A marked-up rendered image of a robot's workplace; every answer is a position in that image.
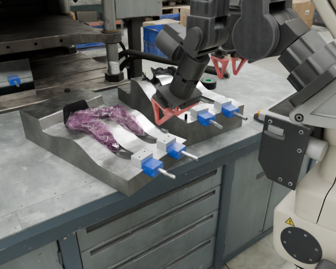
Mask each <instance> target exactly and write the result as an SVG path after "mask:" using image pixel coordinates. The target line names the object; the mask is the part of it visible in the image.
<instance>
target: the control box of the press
mask: <svg viewBox="0 0 336 269"><path fill-rule="evenodd" d="M114 2H115V16H116V19H122V20H123V22H124V23H125V25H126V26H127V37H128V46H129V49H131V50H137V51H141V23H142V21H143V19H144V18H146V19H148V18H150V17H151V16H152V15H161V14H162V0H114ZM119 44H120V46H121V47H122V49H123V50H126V48H125V46H124V44H123V43H122V42H119ZM125 68H126V69H127V79H128V80H131V78H136V77H140V76H142V59H137V60H133V61H131V62H130V64H128V65H126V67H125Z"/></svg>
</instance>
